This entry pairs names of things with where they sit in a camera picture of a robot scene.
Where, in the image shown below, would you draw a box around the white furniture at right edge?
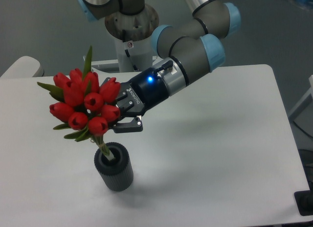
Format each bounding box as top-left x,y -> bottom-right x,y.
288,75 -> 313,121

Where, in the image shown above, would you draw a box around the black cable on pedestal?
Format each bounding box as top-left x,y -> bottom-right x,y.
124,49 -> 139,72

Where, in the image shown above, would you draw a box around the dark grey ribbed vase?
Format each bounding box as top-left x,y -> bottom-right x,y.
94,142 -> 134,192

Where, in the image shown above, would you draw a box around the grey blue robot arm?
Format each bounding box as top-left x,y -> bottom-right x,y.
78,0 -> 241,133

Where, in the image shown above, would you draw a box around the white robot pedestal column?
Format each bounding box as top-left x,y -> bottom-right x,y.
114,37 -> 153,72

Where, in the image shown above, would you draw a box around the white metal base frame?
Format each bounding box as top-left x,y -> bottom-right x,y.
82,54 -> 162,75

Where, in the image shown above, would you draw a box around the black device at table corner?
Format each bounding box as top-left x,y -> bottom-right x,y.
294,190 -> 313,216

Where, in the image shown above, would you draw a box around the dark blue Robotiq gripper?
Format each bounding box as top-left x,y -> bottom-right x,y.
100,68 -> 169,134

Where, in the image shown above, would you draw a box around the red tulip bouquet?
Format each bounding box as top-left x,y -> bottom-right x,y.
37,48 -> 120,161

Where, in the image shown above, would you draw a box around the beige chair armrest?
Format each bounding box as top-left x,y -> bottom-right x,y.
1,56 -> 45,79

